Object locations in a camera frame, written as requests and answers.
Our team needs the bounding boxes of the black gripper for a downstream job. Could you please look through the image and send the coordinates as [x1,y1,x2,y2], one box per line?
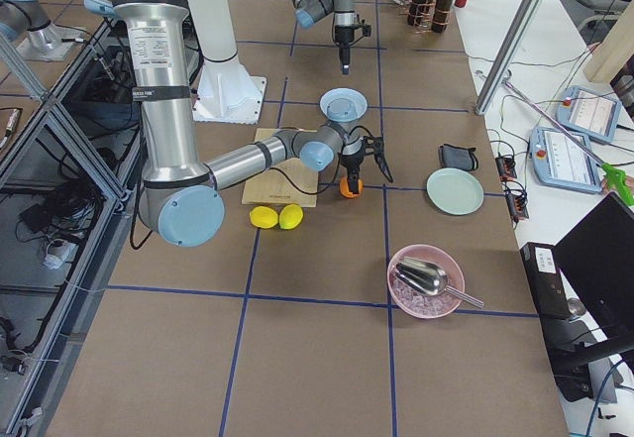
[339,139,367,192]
[332,13,371,74]

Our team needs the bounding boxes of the orange fruit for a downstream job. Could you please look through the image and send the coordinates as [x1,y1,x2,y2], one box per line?
[339,177,364,199]

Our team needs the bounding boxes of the light blue plate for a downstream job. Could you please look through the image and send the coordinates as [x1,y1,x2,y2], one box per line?
[319,88,368,123]

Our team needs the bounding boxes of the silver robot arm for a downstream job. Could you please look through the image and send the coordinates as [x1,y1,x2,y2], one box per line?
[291,0,371,75]
[84,0,369,247]

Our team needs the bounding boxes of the light green plate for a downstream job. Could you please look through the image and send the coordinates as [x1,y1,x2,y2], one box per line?
[426,167,484,215]

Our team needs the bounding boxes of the wooden cutting board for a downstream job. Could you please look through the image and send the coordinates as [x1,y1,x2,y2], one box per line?
[242,158,318,208]

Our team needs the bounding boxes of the yellow lemon far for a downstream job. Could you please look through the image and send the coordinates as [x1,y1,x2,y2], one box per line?
[278,204,304,230]

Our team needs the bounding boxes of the yellow lemon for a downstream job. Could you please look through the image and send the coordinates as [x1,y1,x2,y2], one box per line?
[249,206,278,229]
[278,204,304,230]

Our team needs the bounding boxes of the yellow lemon near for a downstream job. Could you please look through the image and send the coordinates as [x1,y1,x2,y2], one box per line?
[249,206,278,229]

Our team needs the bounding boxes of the dark grey folded cloth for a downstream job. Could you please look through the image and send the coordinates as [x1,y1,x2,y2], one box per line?
[438,144,479,171]

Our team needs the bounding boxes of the metal scoop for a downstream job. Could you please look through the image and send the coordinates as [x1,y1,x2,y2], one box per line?
[395,257,484,308]

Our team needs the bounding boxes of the pink bowl with ice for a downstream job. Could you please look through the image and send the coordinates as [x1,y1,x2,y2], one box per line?
[387,244,465,319]

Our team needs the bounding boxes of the near blue teach pendant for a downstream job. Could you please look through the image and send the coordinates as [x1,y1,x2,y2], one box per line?
[529,126,602,194]

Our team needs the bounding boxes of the blue teach pendant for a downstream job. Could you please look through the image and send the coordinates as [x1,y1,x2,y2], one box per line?
[556,85,622,144]
[529,126,602,194]

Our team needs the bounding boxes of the far blue teach pendant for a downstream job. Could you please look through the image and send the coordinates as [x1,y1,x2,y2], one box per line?
[556,85,622,144]

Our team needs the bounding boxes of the black monitor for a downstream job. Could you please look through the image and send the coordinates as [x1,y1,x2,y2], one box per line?
[554,193,634,337]

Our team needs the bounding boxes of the black computer box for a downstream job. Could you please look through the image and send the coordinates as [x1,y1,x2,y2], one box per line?
[520,242,600,402]

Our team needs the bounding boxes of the copper wire bottle rack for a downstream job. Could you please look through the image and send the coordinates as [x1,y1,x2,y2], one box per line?
[407,0,454,34]

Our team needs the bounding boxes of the white pedestal column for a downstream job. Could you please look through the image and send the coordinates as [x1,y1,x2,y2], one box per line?
[187,0,266,124]

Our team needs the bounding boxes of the aluminium frame post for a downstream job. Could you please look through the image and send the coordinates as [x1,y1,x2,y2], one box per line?
[475,0,543,116]

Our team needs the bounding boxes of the green handled reach stick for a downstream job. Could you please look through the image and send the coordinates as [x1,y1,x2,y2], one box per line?
[500,75,633,205]

